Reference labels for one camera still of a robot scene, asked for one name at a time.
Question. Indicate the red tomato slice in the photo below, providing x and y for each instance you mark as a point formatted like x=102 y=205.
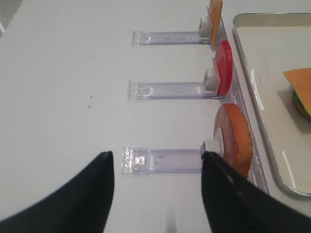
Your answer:
x=224 y=63

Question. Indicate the orange cheese slice on tray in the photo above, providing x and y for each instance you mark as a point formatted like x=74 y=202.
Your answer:
x=300 y=79

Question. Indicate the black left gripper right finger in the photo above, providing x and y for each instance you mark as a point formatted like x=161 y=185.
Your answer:
x=234 y=205

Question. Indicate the clear tomato slot holder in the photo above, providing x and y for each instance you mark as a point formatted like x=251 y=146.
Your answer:
x=206 y=89

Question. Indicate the bread slice left side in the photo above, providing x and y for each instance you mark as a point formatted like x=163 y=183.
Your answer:
x=237 y=139

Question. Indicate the standing orange cheese slice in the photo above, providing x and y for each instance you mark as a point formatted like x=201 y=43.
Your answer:
x=214 y=10

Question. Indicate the clear left bread slot holder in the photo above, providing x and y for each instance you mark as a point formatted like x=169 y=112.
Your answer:
x=137 y=161

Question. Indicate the silver metal tray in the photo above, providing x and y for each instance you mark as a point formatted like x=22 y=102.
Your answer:
x=268 y=45

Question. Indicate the clear cheese slot holder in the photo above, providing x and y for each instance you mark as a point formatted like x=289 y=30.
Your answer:
x=201 y=36

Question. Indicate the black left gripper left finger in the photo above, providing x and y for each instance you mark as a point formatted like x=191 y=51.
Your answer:
x=82 y=205

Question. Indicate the green lettuce on tray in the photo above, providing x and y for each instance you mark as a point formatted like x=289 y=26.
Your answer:
x=297 y=96

